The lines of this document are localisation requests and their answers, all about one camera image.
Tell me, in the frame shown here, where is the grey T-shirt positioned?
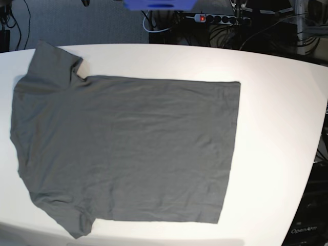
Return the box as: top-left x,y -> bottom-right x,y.
10,42 -> 241,238

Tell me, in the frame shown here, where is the white power strip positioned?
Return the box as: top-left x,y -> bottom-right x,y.
192,13 -> 252,26

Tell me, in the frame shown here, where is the blue plastic box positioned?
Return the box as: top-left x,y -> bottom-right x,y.
124,0 -> 197,11

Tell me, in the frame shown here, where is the black OpenArm base box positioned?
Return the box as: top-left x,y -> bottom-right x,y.
282,161 -> 327,245

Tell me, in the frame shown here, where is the white cable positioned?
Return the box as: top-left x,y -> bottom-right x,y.
142,10 -> 195,33

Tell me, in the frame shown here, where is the black cable on floor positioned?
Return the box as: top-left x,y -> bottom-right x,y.
0,0 -> 31,51

